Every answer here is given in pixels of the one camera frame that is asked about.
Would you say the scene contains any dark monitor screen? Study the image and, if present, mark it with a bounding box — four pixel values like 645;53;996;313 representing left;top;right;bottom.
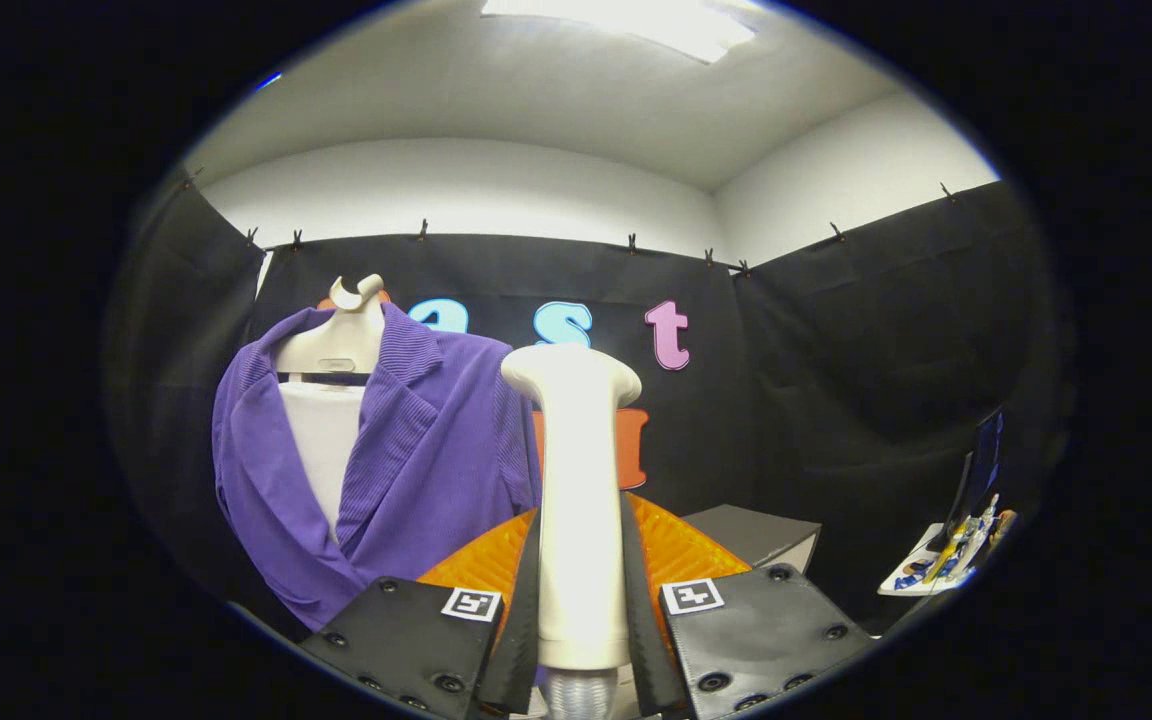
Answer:
951;408;1007;526

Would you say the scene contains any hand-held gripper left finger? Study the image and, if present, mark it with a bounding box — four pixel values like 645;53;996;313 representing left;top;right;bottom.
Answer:
298;505;543;720

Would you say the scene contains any black backdrop cloth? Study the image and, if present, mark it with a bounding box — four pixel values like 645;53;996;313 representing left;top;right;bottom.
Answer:
106;165;1072;641

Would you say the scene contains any grey top drawer cabinet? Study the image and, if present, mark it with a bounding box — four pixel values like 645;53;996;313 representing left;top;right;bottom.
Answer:
681;503;823;576

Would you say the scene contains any white mannequin torso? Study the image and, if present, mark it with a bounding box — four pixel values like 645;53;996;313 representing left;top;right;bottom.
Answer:
274;273;387;546

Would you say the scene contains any purple corduroy jacket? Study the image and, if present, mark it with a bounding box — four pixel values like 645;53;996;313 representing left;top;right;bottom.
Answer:
212;303;543;633

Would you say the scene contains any white garment steamer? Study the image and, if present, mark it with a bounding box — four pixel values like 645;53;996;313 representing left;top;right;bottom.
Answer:
501;344;643;720

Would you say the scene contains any white side table with items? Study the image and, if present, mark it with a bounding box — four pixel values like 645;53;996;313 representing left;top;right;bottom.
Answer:
876;493;1019;598

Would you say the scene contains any ceiling light panel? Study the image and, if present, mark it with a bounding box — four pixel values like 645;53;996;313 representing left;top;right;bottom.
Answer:
481;0;759;64

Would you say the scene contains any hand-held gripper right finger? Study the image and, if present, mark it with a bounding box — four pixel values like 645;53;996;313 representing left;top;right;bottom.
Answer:
620;490;877;720

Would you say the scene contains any row of black cloth clips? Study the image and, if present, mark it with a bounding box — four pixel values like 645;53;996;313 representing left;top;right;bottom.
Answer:
186;165;957;281

